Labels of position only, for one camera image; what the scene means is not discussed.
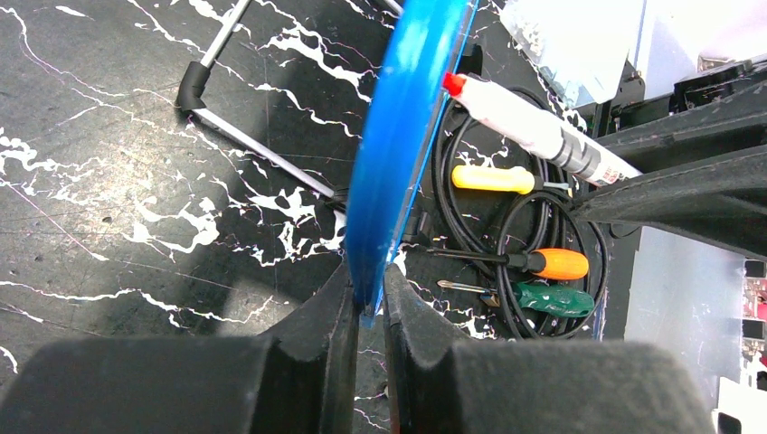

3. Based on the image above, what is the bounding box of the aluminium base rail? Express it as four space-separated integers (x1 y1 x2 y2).
626 0 767 103

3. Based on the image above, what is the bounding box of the orange handled screwdriver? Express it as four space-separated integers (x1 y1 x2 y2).
425 248 590 280

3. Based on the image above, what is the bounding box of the blue framed whiteboard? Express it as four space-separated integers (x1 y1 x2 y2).
345 1 477 327

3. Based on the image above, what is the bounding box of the metal whiteboard stand leg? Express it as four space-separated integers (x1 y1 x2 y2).
176 0 403 211

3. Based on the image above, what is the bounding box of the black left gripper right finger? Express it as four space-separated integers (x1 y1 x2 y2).
383 266 715 433

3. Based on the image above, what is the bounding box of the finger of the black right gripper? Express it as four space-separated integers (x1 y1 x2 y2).
598 81 766 174
573 146 766 260

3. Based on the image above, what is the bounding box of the red capped whiteboard marker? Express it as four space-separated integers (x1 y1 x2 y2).
442 72 641 186

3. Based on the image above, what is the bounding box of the coiled black cable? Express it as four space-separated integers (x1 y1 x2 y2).
431 86 610 342

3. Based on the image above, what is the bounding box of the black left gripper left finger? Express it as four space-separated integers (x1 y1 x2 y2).
1 265 358 433

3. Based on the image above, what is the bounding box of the clear plastic screw box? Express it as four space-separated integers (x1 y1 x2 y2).
499 0 645 109

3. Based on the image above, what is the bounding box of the yellow handled screwdriver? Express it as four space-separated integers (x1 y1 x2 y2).
450 165 573 195

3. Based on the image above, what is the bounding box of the green handled screwdriver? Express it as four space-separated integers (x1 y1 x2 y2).
437 279 595 318

